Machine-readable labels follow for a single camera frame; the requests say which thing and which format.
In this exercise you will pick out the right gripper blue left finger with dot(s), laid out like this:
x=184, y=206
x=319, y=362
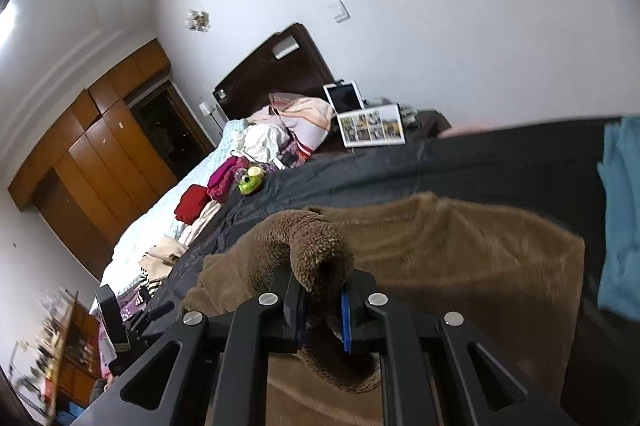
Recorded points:
x=207, y=370

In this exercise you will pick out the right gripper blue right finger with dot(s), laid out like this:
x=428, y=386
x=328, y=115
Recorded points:
x=438, y=370

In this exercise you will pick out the brown fleece sweater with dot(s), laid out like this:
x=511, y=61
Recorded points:
x=514, y=274

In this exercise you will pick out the purple floral sheet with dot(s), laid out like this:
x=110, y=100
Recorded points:
x=131, y=303

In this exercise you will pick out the white quilt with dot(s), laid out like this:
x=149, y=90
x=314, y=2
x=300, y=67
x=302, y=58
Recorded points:
x=124, y=271

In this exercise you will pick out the cluttered wooden shelf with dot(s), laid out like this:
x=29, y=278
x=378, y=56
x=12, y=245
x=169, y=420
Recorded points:
x=53, y=375

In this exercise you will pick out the beige folded cloth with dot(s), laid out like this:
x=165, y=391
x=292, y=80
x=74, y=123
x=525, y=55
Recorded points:
x=159, y=260

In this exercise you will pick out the red folded garment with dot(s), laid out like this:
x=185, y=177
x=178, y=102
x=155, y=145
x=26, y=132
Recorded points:
x=191, y=204

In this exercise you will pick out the wooden wardrobe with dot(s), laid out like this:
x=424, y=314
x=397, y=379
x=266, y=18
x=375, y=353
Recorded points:
x=94, y=172

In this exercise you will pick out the magenta folded garment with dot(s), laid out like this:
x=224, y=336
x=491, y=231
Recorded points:
x=220, y=183

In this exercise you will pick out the green toy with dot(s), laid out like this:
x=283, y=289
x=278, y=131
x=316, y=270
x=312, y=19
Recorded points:
x=249, y=179

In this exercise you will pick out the blue fleece garment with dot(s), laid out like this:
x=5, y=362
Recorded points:
x=619, y=173

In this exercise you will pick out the dark doorway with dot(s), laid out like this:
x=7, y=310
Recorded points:
x=171, y=128

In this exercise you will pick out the black satin sheet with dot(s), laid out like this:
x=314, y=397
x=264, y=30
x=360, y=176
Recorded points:
x=550, y=169

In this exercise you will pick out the white bedside lamp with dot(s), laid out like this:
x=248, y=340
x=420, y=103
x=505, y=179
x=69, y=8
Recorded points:
x=208, y=110

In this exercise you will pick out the cream pink blanket pile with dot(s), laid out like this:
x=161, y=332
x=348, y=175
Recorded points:
x=263, y=139

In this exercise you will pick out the striped pink pillow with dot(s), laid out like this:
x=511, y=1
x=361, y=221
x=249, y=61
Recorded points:
x=308, y=119

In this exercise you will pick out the white tablet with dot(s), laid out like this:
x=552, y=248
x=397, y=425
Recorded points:
x=344, y=97

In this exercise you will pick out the dark wooden headboard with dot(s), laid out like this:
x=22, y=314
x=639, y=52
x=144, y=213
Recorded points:
x=288, y=61

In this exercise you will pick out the photo collage frame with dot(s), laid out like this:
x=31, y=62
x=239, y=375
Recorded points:
x=377, y=126

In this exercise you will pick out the wall light fixture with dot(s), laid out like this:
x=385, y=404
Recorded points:
x=197, y=20

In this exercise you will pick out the white wall switch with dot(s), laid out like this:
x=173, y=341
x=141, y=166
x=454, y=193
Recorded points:
x=339, y=12

